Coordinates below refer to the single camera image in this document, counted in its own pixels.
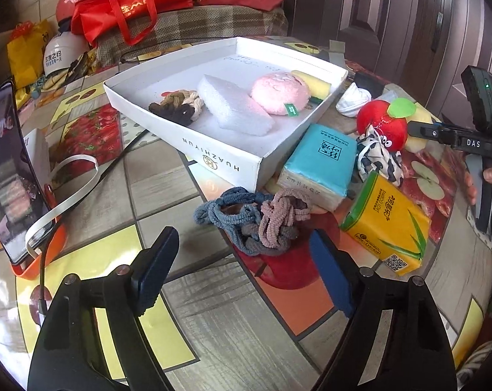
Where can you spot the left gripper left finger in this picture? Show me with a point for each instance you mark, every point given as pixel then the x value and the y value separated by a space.
pixel 69 353

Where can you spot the red plush apple toy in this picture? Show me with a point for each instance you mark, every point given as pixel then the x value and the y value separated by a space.
pixel 388 120

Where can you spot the leopard print scrunchie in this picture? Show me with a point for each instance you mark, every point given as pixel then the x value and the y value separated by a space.
pixel 373 154

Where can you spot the yellow bamboo tissue pack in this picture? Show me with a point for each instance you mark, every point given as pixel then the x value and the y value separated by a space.
pixel 387 224

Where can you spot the blue tissue pack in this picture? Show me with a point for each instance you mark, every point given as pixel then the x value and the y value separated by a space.
pixel 321 166

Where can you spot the yellow green scouring sponge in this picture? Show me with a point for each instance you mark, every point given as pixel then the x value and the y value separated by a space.
pixel 318 89

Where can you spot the blue pink braided scrunchies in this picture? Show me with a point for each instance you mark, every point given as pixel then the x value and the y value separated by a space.
pixel 257 223

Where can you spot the pink plush pig toy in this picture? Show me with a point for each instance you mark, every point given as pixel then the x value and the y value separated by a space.
pixel 281 94

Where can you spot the white foam block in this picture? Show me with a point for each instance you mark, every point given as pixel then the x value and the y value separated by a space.
pixel 233 108

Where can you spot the brown beige braided scrunchie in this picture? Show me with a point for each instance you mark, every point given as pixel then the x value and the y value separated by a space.
pixel 182 107

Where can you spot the pale yellow sponge block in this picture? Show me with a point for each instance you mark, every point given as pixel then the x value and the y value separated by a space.
pixel 415 142

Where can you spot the black rectangular box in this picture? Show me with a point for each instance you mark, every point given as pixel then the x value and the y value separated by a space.
pixel 371 83

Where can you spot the white rolled sock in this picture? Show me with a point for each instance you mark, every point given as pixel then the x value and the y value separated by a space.
pixel 352 100

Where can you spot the smartphone on stand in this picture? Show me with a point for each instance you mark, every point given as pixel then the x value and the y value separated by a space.
pixel 21 198

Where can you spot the white small carton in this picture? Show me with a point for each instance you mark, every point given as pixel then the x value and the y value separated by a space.
pixel 38 152

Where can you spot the white cardboard box tray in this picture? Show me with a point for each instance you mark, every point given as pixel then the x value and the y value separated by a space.
pixel 235 137

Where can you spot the white helmet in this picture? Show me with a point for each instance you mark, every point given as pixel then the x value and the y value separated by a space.
pixel 62 50

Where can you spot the yellow shopping bag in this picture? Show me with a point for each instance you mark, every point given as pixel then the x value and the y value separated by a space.
pixel 25 51

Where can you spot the red tote bag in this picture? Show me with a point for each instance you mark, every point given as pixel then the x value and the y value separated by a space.
pixel 135 19

